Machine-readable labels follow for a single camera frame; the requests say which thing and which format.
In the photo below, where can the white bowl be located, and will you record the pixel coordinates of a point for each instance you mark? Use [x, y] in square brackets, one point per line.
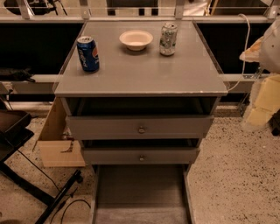
[136, 40]

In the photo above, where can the silver green soda can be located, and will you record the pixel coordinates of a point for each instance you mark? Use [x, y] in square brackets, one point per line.
[168, 39]

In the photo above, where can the black stand with tray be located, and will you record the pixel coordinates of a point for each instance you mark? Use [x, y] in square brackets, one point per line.
[16, 205]

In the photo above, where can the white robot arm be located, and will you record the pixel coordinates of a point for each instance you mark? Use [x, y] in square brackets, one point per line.
[265, 93]

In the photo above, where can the grey middle drawer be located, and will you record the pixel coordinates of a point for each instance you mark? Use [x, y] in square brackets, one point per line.
[140, 151]

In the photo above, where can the grey bottom drawer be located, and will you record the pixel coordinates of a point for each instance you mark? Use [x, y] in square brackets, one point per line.
[141, 194]

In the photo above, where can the grey drawer cabinet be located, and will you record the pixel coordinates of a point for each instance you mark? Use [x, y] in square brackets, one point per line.
[141, 108]

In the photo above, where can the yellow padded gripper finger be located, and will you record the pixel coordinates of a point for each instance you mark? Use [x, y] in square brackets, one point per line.
[265, 93]

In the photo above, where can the grey top drawer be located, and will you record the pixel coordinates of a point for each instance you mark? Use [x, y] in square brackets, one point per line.
[108, 118]

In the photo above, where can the black cloth on rail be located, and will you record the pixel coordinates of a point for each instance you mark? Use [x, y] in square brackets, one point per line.
[13, 74]

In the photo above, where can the wooden board bracket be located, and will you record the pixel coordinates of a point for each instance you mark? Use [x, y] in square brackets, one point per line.
[56, 145]

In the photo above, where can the grey drawer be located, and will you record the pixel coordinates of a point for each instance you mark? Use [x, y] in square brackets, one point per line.
[108, 118]
[141, 194]
[140, 151]

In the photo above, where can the blue Pepsi can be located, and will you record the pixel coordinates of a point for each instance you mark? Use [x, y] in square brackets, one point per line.
[88, 54]

